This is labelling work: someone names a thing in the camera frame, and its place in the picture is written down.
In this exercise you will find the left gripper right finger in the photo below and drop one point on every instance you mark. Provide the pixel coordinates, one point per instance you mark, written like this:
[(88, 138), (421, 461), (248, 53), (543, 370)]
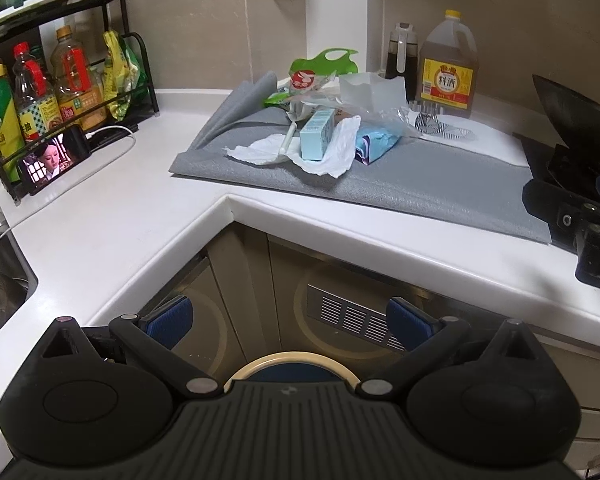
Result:
[(429, 344)]

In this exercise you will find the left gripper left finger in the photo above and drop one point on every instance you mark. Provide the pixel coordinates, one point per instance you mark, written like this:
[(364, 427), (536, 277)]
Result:
[(151, 340)]

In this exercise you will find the blue paper wrapper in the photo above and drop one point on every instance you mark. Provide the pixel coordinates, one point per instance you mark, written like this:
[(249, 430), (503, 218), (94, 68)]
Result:
[(372, 143)]

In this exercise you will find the white tissue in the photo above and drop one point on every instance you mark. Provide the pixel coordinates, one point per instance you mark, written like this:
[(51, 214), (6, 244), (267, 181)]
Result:
[(337, 160)]

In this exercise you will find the light blue carton box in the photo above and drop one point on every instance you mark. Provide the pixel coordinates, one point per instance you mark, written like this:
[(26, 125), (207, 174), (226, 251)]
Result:
[(316, 134)]

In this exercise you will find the clear plastic bag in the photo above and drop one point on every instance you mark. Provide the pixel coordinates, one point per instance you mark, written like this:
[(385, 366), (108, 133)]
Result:
[(383, 102)]

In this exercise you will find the green handled plastic bag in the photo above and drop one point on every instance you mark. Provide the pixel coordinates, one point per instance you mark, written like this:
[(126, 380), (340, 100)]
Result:
[(311, 74)]

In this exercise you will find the blue trash bin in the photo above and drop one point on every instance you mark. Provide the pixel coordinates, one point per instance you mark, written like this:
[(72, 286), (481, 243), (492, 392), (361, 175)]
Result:
[(292, 367)]

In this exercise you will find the grey cabinet vent grille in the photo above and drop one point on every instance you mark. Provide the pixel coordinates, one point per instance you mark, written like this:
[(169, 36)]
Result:
[(352, 318)]

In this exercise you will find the steel sink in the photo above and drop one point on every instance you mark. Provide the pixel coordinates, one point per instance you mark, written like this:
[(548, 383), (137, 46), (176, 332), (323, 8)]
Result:
[(0, 269)]

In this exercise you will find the grey counter mat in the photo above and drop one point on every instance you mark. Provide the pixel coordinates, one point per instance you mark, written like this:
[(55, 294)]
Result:
[(414, 177)]

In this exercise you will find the smartphone showing video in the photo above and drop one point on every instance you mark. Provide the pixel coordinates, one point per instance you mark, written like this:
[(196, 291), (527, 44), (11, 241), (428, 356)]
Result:
[(53, 158)]

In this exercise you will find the white patterned cloth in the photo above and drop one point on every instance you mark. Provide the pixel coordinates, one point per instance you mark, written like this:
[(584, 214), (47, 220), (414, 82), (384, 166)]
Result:
[(480, 137)]

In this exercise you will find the black gas stove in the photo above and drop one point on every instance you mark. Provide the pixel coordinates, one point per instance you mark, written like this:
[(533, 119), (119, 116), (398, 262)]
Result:
[(565, 197)]

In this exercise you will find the red cap sauce bottle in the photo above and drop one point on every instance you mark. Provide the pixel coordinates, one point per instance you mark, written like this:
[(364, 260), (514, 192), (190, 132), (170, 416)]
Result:
[(36, 104)]

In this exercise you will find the yellow green snack bag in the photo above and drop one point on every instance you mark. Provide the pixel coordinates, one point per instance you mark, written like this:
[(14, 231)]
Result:
[(124, 78)]

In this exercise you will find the green label bottle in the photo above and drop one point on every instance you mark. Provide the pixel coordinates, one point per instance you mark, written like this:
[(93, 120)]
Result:
[(11, 139)]

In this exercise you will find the large cooking wine jug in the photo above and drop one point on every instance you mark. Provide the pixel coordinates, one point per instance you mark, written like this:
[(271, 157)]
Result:
[(448, 66)]

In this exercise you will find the orange cap oil bottle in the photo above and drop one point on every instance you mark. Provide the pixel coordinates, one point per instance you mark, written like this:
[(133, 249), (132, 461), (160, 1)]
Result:
[(77, 90)]

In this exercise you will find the dark soy sauce dispenser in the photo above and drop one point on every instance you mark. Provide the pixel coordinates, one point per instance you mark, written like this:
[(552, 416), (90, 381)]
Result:
[(402, 57)]

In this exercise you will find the black spice rack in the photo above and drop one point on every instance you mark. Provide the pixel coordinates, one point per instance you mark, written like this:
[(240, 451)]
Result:
[(36, 22)]

